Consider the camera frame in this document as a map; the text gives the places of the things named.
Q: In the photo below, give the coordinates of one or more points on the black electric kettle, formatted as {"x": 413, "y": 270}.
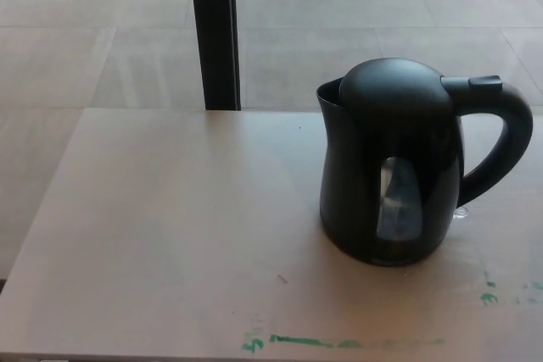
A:
{"x": 352, "y": 184}

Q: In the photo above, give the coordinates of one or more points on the black vertical post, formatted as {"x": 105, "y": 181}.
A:
{"x": 216, "y": 35}

